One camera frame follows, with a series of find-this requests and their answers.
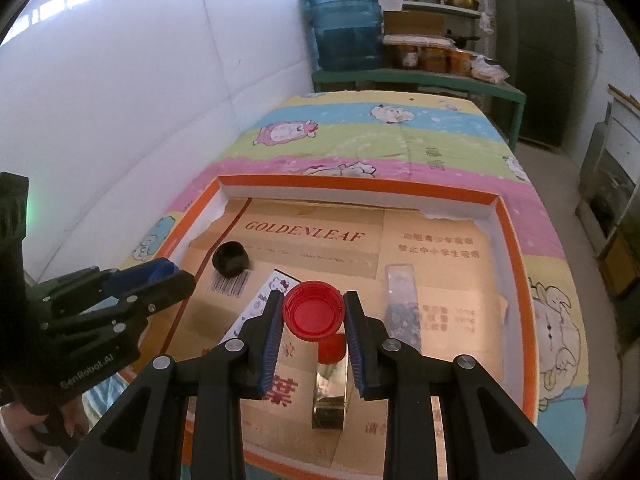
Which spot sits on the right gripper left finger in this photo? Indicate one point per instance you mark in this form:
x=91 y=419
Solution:
x=141 y=435

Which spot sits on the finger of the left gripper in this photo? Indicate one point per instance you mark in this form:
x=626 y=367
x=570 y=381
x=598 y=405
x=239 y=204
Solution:
x=121 y=301
x=150 y=279

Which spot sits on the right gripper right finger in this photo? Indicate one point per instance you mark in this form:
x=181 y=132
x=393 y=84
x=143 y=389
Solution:
x=486 y=434

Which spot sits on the black bottle cap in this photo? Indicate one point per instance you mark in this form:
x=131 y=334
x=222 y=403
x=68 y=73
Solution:
x=230 y=259

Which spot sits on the white Hello Kitty lighter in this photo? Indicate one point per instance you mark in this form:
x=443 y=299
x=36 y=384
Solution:
x=277 y=281

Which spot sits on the gold lighter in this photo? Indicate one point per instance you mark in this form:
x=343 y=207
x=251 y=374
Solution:
x=330 y=388

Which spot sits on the red bottle cap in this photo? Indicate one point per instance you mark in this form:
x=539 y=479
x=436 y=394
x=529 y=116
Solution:
x=313 y=310

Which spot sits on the person's left hand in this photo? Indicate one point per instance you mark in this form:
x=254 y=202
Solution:
x=27 y=438

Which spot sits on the shallow cardboard tray box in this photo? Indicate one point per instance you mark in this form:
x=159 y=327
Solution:
x=473 y=298

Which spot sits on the grey kitchen counter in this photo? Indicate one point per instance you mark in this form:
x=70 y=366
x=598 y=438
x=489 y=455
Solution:
x=608 y=208

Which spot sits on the colourful cartoon quilt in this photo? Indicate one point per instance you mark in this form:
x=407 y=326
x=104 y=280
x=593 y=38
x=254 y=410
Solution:
x=395 y=136

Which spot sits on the green bench table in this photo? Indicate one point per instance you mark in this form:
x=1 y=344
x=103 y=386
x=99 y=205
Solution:
x=420 y=78

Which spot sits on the blue water jug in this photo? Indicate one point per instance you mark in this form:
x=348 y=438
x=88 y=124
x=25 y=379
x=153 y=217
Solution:
x=348 y=33

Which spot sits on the dark green refrigerator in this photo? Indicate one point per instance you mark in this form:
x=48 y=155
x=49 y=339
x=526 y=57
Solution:
x=537 y=46

